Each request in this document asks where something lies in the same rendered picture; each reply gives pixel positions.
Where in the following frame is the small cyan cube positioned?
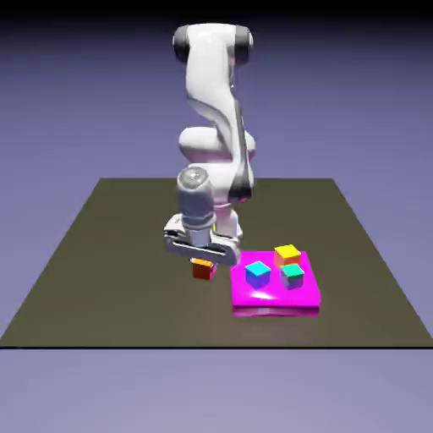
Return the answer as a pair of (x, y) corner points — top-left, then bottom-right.
(244, 260), (272, 291)

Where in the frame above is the small orange cube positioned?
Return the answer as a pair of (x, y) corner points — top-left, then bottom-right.
(190, 257), (217, 281)

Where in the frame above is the small yellow cube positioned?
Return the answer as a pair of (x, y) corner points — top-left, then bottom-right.
(273, 244), (303, 268)

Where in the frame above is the large magenta box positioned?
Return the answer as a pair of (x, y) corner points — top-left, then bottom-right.
(229, 249), (321, 318)

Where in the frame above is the small green cube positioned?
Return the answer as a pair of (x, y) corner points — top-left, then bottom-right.
(280, 263), (306, 291)

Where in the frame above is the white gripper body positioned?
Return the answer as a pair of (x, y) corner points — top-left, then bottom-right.
(163, 233), (242, 267)

